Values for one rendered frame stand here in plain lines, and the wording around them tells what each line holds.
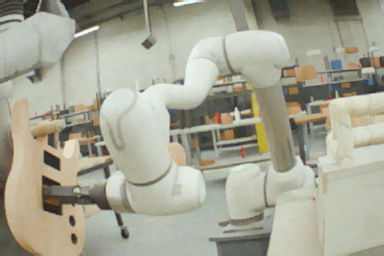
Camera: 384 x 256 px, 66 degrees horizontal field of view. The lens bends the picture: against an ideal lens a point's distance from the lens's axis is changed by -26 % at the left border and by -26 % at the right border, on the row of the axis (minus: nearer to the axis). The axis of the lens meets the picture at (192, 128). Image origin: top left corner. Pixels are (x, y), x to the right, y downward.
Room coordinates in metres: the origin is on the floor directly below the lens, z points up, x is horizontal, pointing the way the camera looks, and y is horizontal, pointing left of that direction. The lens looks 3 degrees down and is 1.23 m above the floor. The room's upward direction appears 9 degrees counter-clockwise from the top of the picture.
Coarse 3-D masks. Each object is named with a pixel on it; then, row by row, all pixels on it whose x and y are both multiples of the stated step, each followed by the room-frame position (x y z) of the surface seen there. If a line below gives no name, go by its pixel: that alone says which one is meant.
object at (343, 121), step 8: (336, 112) 0.54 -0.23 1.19; (344, 112) 0.53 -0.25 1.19; (336, 120) 0.54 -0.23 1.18; (344, 120) 0.53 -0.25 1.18; (336, 128) 0.55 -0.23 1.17; (344, 128) 0.53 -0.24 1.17; (344, 136) 0.53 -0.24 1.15; (352, 136) 0.53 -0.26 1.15; (344, 144) 0.53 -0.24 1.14; (352, 144) 0.53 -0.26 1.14; (344, 152) 0.53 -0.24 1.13; (352, 152) 0.53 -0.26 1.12; (344, 160) 0.53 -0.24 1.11; (352, 160) 0.53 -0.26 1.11
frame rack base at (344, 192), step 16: (320, 160) 0.64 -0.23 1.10; (368, 160) 0.53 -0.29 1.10; (320, 176) 0.60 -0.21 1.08; (336, 176) 0.53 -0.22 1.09; (352, 176) 0.52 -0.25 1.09; (368, 176) 0.51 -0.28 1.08; (320, 192) 0.61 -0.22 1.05; (336, 192) 0.53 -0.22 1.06; (352, 192) 0.52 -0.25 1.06; (368, 192) 0.51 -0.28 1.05; (320, 208) 0.62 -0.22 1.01; (336, 208) 0.53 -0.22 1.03; (352, 208) 0.52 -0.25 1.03; (368, 208) 0.51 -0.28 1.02; (320, 224) 0.62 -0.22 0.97; (336, 224) 0.53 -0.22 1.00; (352, 224) 0.52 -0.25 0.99; (368, 224) 0.51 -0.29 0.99; (320, 240) 0.59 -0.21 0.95; (336, 240) 0.52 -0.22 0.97; (352, 240) 0.52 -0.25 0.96; (368, 240) 0.51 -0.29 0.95
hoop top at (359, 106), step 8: (368, 96) 0.53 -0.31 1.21; (376, 96) 0.52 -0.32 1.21; (336, 104) 0.54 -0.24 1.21; (344, 104) 0.53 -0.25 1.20; (352, 104) 0.52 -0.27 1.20; (360, 104) 0.52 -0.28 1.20; (368, 104) 0.51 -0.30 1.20; (376, 104) 0.51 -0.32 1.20; (352, 112) 0.52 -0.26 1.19; (360, 112) 0.52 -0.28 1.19; (368, 112) 0.52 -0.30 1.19; (376, 112) 0.52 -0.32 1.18
